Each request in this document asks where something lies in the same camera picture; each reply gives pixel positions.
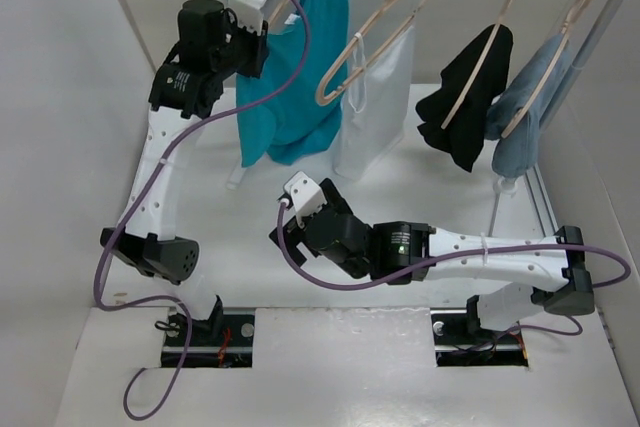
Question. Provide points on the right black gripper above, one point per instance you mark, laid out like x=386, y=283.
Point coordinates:
x=293, y=235

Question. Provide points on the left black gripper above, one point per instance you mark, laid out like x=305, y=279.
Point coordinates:
x=258, y=44

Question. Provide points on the teal t shirt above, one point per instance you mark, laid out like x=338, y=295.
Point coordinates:
x=292, y=125

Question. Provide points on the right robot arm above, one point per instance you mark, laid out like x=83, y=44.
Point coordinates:
x=547, y=275

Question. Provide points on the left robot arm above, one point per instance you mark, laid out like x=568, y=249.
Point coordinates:
x=215, y=41

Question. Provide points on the black t shirt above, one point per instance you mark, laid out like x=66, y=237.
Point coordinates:
x=463, y=138

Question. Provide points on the light blue denim shirt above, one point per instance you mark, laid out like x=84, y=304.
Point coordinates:
x=515, y=155

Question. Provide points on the beige hanger with black shirt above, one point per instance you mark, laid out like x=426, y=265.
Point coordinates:
x=479, y=64

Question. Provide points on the beige hanger with blue shirt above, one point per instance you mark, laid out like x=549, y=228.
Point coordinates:
x=572, y=17

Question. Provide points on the white tank top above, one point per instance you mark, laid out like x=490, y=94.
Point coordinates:
x=375, y=104

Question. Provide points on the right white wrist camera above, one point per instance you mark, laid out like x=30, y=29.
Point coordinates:
x=307, y=197

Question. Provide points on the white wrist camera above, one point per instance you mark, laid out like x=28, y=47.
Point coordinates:
x=250, y=2
x=307, y=197

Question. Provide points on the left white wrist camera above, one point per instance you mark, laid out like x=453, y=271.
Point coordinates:
x=250, y=2

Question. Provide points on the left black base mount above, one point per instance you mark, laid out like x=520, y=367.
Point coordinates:
x=222, y=341

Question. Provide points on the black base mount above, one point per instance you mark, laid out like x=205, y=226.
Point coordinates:
x=222, y=341
x=456, y=346

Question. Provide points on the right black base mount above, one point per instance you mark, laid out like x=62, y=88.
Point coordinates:
x=456, y=346

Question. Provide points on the aluminium side rail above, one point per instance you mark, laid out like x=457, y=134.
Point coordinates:
x=541, y=202

